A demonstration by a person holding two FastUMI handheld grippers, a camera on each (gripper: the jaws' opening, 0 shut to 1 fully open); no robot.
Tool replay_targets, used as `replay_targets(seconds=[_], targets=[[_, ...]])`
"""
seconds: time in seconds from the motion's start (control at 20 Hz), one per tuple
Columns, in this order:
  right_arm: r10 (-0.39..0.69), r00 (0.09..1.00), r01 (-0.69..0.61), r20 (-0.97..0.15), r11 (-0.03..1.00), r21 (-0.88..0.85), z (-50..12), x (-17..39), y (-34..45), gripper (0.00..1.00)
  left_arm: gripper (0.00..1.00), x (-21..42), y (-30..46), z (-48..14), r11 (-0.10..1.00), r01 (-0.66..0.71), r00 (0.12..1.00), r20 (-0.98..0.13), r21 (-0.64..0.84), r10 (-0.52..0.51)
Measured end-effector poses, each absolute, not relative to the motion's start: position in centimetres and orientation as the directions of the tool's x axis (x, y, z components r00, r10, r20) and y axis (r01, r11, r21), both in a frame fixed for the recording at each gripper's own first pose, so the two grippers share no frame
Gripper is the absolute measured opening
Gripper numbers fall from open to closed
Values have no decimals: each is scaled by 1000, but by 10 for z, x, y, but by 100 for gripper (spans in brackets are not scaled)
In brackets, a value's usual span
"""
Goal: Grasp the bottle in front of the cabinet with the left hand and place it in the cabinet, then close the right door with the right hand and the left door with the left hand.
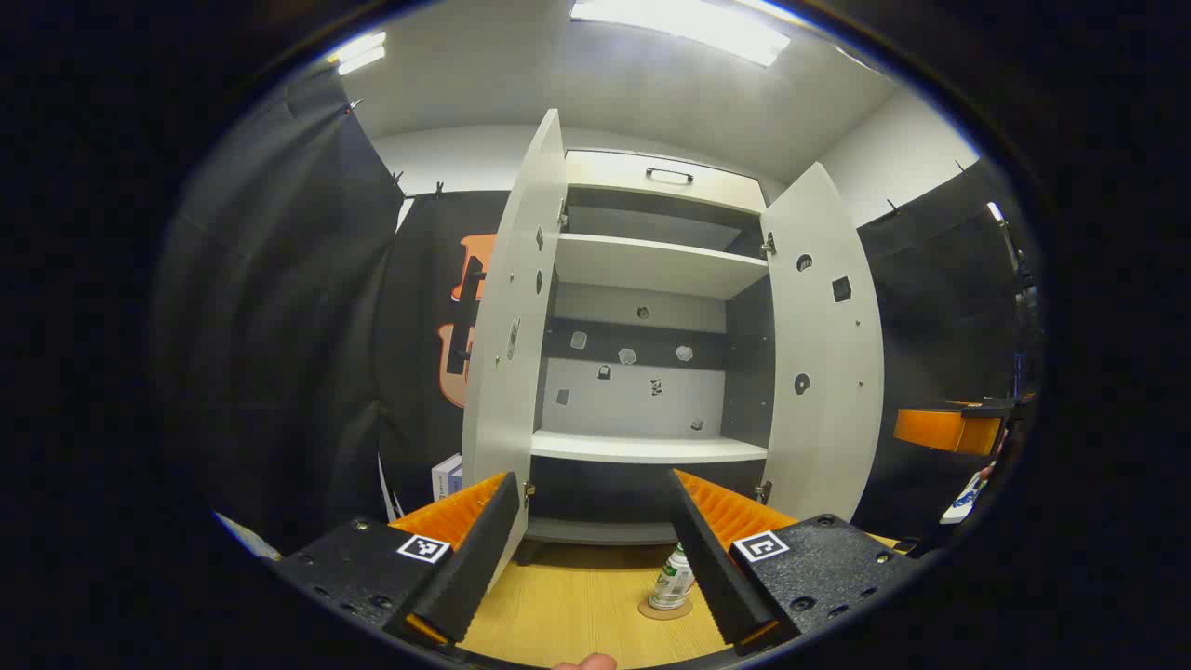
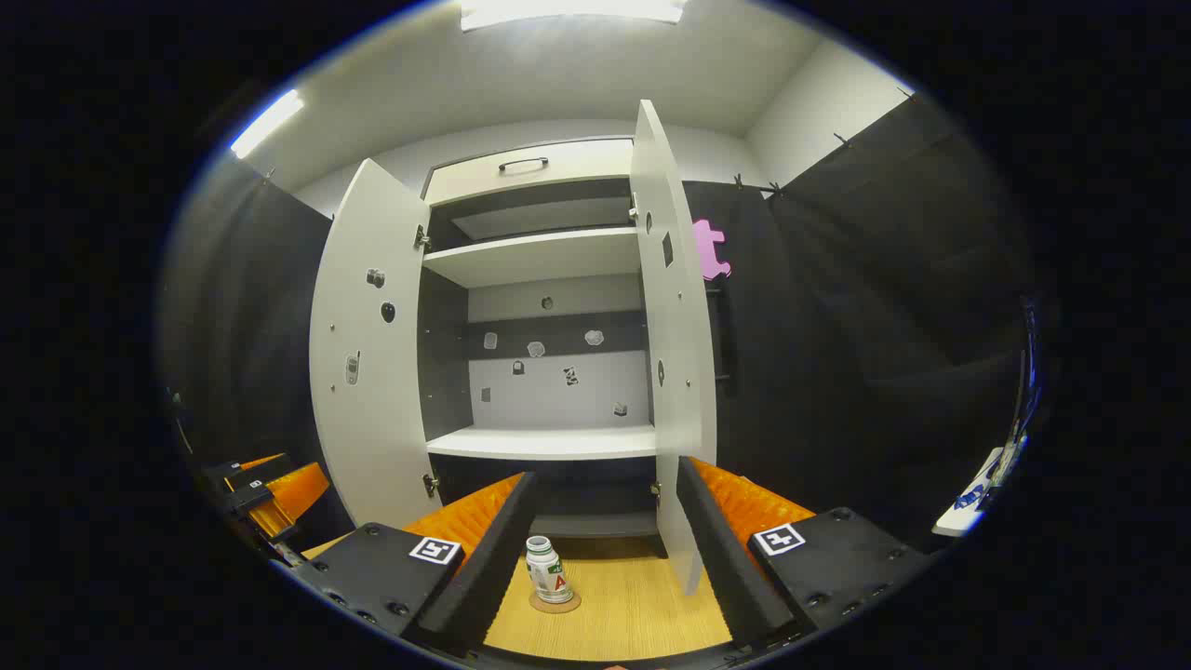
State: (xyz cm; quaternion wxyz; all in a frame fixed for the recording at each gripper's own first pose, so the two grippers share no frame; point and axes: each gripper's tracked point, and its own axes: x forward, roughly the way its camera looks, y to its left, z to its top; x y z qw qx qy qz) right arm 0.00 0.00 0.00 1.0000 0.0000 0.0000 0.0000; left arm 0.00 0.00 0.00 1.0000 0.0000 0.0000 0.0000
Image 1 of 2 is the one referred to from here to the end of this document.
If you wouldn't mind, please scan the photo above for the white cardboard box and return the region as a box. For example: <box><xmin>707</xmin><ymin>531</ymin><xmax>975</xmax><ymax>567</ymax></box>
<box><xmin>431</xmin><ymin>453</ymin><xmax>463</xmax><ymax>503</ymax></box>

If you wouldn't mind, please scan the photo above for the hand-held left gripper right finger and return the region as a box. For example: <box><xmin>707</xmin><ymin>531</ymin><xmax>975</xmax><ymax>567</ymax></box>
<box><xmin>668</xmin><ymin>469</ymin><xmax>917</xmax><ymax>657</ymax></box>

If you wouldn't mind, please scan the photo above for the clear plastic bottle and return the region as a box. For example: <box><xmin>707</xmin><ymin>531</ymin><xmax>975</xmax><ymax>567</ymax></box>
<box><xmin>649</xmin><ymin>544</ymin><xmax>697</xmax><ymax>612</ymax></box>

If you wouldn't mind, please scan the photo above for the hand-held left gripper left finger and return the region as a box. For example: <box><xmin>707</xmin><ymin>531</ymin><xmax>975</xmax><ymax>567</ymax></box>
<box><xmin>270</xmin><ymin>471</ymin><xmax>522</xmax><ymax>648</ymax></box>

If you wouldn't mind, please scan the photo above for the ceiling light panel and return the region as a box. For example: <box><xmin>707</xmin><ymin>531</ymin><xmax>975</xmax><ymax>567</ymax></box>
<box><xmin>326</xmin><ymin>31</ymin><xmax>387</xmax><ymax>75</ymax></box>
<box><xmin>569</xmin><ymin>0</ymin><xmax>792</xmax><ymax>68</ymax></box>

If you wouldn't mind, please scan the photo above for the white cabinet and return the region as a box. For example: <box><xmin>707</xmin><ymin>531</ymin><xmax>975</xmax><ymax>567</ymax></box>
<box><xmin>462</xmin><ymin>109</ymin><xmax>885</xmax><ymax>587</ymax></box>

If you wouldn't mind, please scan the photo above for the white cabinet door with stickers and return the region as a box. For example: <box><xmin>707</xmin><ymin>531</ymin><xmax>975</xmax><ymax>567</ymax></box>
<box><xmin>760</xmin><ymin>163</ymin><xmax>885</xmax><ymax>527</ymax></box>
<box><xmin>462</xmin><ymin>109</ymin><xmax>569</xmax><ymax>587</ymax></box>

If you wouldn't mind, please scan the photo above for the white cabinet shelf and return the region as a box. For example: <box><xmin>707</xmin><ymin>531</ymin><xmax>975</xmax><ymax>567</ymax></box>
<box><xmin>530</xmin><ymin>430</ymin><xmax>769</xmax><ymax>464</ymax></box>
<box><xmin>555</xmin><ymin>233</ymin><xmax>769</xmax><ymax>301</ymax></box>

